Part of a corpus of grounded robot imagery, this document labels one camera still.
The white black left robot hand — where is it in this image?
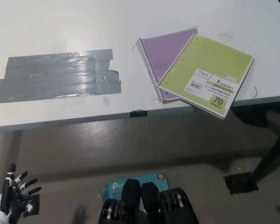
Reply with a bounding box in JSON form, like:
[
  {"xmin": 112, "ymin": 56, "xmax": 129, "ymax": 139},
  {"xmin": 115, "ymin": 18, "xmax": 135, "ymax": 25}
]
[{"xmin": 0, "ymin": 162, "xmax": 42, "ymax": 221}]

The green Mead spiral notebook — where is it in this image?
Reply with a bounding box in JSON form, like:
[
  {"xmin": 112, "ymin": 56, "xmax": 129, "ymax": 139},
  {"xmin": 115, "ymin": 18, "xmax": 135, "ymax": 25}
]
[{"xmin": 155, "ymin": 34, "xmax": 256, "ymax": 120}]

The teal TP-Link box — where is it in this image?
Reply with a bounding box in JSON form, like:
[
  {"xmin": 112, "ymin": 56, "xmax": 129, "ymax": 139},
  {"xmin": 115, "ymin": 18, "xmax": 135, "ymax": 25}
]
[{"xmin": 102, "ymin": 171, "xmax": 170, "ymax": 210}]

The black table clip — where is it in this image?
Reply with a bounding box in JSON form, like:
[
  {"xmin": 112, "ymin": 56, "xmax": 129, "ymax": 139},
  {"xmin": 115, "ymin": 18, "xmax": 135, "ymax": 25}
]
[{"xmin": 129, "ymin": 110, "xmax": 148, "ymax": 118}]

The grey duct tape patch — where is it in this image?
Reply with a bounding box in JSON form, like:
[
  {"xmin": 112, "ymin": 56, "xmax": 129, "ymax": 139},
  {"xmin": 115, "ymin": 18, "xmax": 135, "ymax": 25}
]
[{"xmin": 0, "ymin": 48, "xmax": 122, "ymax": 105}]

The purple spiral notebook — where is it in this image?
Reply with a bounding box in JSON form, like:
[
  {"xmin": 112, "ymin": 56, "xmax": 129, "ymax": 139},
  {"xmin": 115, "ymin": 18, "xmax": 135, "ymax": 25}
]
[{"xmin": 135, "ymin": 26, "xmax": 199, "ymax": 105}]

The black table leg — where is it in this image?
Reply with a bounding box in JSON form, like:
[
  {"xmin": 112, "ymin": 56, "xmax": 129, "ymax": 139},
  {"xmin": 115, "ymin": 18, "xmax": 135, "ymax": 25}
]
[{"xmin": 251, "ymin": 118, "xmax": 280, "ymax": 185}]

